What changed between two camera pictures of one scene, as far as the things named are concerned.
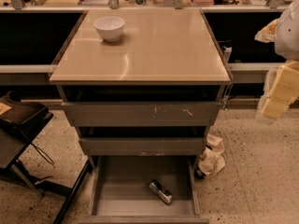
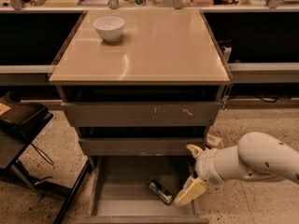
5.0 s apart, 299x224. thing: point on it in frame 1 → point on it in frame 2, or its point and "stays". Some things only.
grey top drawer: x=140 y=114 stays
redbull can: x=161 y=191 stays
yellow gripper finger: x=268 y=33 → x=205 y=165
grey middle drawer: x=142 y=146 stays
